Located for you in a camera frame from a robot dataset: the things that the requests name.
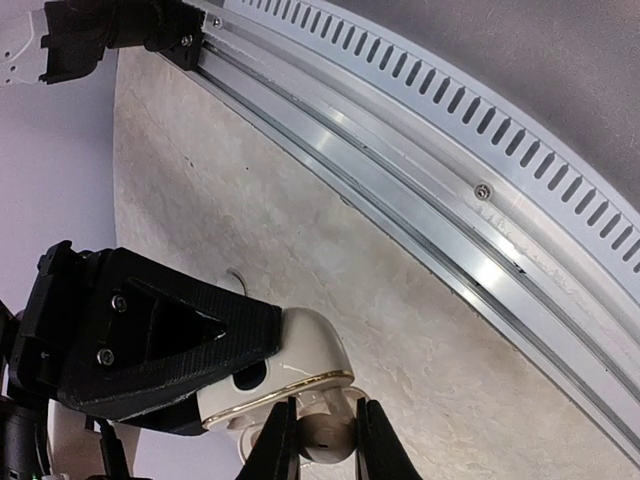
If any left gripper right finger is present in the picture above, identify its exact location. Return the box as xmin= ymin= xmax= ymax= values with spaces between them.
xmin=356 ymin=398 xmax=422 ymax=480

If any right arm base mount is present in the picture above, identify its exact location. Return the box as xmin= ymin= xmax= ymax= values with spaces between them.
xmin=143 ymin=1 xmax=205 ymax=71

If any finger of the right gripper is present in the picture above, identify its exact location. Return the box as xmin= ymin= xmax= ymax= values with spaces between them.
xmin=57 ymin=248 xmax=283 ymax=435

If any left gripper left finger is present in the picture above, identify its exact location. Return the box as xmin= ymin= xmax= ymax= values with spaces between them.
xmin=237 ymin=397 xmax=300 ymax=480

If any white earbud charging case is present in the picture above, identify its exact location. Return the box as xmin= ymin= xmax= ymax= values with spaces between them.
xmin=196 ymin=308 xmax=366 ymax=464

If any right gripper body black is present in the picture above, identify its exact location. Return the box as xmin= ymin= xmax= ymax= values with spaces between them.
xmin=8 ymin=240 xmax=114 ymax=399

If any curved aluminium front rail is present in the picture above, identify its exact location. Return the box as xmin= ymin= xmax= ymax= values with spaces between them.
xmin=193 ymin=1 xmax=639 ymax=460

